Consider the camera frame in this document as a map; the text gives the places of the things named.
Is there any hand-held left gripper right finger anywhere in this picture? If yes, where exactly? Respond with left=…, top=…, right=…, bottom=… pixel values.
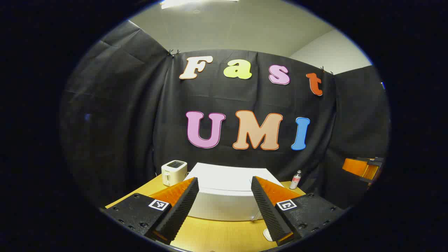
left=251, top=176, right=345, bottom=246

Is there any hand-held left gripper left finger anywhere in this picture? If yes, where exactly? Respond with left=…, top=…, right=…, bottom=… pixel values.
left=101, top=177, right=200, bottom=245

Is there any white microwave oven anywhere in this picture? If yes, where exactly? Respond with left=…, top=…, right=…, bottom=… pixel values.
left=182, top=162, right=285, bottom=222

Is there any white toaster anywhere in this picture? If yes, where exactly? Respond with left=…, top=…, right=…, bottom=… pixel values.
left=161, top=160, right=188, bottom=187

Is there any small clear bottle pink label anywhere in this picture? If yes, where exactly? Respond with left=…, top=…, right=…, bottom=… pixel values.
left=289, top=170, right=302, bottom=190

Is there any black backdrop cloth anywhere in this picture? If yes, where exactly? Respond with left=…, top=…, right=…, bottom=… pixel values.
left=59, top=20, right=391, bottom=210

